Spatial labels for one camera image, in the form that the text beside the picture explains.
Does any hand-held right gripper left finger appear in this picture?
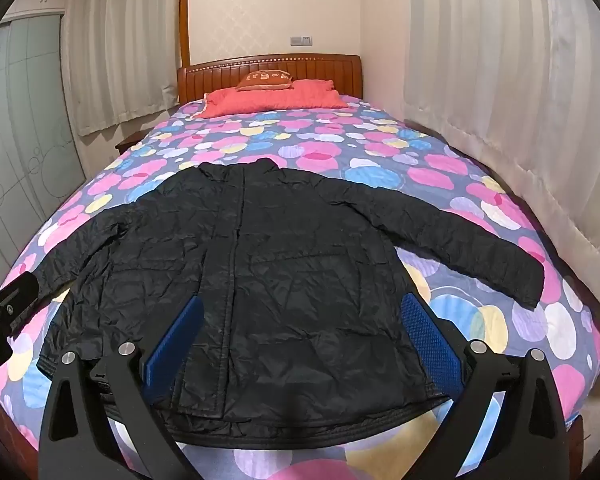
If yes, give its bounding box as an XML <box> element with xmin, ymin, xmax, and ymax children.
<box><xmin>38</xmin><ymin>294</ymin><xmax>204</xmax><ymax>480</ymax></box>

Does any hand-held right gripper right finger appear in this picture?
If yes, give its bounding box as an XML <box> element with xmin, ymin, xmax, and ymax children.
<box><xmin>401</xmin><ymin>292</ymin><xmax>567</xmax><ymax>480</ymax></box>

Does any black puffer jacket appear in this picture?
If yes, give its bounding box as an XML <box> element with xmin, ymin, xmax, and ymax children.
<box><xmin>30</xmin><ymin>157</ymin><xmax>546</xmax><ymax>450</ymax></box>

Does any frosted glass wardrobe door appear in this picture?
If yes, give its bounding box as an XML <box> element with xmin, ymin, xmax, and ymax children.
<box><xmin>0</xmin><ymin>12</ymin><xmax>87</xmax><ymax>286</ymax></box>

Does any bed with dotted sheet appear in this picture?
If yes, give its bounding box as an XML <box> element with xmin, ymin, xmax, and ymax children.
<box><xmin>0</xmin><ymin>87</ymin><xmax>600</xmax><ymax>480</ymax></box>

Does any wooden nightstand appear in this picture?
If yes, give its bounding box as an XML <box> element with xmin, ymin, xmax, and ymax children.
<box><xmin>115</xmin><ymin>127</ymin><xmax>153</xmax><ymax>153</ymax></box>

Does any red pillow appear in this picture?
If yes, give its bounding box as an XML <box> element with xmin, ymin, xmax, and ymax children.
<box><xmin>196</xmin><ymin>78</ymin><xmax>348</xmax><ymax>120</ymax></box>

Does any cream curtain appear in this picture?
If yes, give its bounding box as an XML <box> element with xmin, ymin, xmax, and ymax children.
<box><xmin>402</xmin><ymin>0</ymin><xmax>600</xmax><ymax>341</ymax></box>
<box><xmin>66</xmin><ymin>0</ymin><xmax>192</xmax><ymax>137</ymax></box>

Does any orange embroidered cushion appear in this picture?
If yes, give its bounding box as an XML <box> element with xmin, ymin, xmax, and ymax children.
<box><xmin>236</xmin><ymin>70</ymin><xmax>294</xmax><ymax>92</ymax></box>

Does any wooden headboard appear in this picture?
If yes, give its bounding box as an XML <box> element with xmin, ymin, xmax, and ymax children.
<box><xmin>177</xmin><ymin>53</ymin><xmax>365</xmax><ymax>106</ymax></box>

